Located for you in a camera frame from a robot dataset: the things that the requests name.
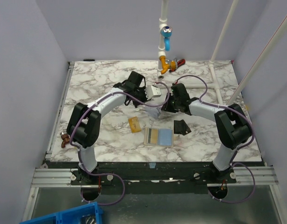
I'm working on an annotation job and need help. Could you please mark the white PVC pipe frame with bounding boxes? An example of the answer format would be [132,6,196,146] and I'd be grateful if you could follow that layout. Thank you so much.
[156,0,287,115]

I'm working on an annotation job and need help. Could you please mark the orange pipe valve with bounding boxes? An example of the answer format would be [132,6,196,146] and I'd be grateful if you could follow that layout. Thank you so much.
[159,56,178,75]

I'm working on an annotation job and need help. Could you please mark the silver VIP card top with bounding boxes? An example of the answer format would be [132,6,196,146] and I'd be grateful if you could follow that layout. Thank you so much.
[145,107,161,119]

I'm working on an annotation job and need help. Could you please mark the black card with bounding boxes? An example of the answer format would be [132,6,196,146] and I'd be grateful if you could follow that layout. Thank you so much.
[173,120,191,136]

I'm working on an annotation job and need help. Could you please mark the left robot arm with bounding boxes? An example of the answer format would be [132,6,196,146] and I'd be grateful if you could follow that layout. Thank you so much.
[67,71,148,184]

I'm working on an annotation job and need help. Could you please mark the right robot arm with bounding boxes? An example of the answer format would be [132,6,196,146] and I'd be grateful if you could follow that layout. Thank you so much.
[161,83,254,183]

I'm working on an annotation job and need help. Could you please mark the blue plastic bin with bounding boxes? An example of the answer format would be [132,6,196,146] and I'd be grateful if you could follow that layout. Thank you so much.
[21,202,103,224]

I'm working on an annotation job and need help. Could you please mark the gold card with magnetic stripe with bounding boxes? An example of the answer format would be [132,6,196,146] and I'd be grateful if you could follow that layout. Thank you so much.
[146,128,158,145]

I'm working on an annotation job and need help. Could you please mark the blue pipe valve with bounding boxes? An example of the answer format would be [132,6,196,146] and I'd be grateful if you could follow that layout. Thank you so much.
[160,26,172,51]

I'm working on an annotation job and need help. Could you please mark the purple cable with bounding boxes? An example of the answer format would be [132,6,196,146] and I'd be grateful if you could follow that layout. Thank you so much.
[172,75,256,203]
[70,81,170,206]

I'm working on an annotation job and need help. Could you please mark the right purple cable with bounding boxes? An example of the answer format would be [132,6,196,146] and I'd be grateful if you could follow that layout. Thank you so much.
[172,75,256,203]

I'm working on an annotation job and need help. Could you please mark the red black pliers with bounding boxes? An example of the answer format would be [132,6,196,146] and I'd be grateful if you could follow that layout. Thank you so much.
[169,59,186,73]

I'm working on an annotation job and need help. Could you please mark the brown faucet tap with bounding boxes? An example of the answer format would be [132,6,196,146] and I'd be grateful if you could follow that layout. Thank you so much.
[60,131,70,148]

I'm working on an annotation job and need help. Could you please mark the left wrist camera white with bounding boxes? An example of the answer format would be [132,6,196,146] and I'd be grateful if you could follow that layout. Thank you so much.
[145,85,162,100]

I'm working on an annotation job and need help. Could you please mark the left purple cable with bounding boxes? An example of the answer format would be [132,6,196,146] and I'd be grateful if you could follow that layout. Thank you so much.
[70,81,170,206]

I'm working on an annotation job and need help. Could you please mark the aluminium rail frame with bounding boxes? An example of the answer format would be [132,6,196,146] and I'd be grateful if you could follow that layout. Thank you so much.
[27,60,283,224]

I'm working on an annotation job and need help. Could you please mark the gold card middle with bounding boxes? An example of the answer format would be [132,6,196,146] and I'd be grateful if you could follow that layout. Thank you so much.
[128,117,142,133]

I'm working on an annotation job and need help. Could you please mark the beige leather card holder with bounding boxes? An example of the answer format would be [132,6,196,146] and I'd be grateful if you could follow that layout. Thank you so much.
[143,127,180,147]

